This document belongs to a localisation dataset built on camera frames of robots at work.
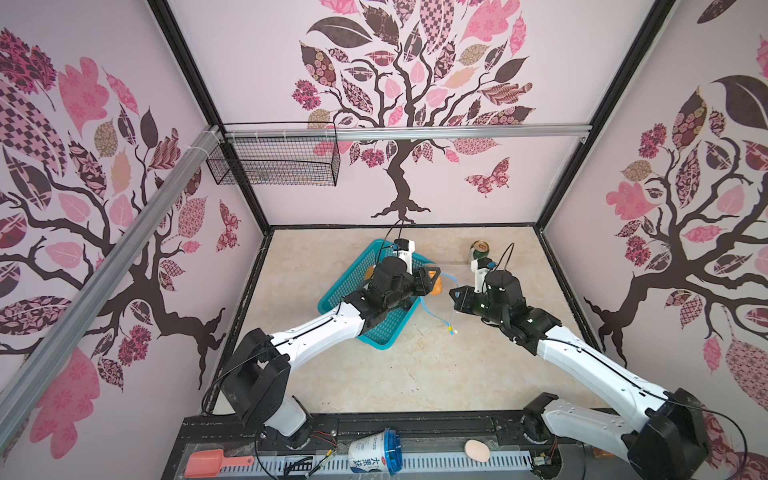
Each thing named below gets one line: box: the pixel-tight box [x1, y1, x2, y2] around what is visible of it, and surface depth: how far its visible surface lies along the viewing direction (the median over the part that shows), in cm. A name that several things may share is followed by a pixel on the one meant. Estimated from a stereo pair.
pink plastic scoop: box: [184, 450, 255, 479], surface depth 70 cm
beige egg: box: [464, 439, 490, 462], surface depth 71 cm
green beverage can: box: [471, 240, 490, 259], surface depth 102 cm
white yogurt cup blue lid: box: [348, 428, 403, 476], surface depth 66 cm
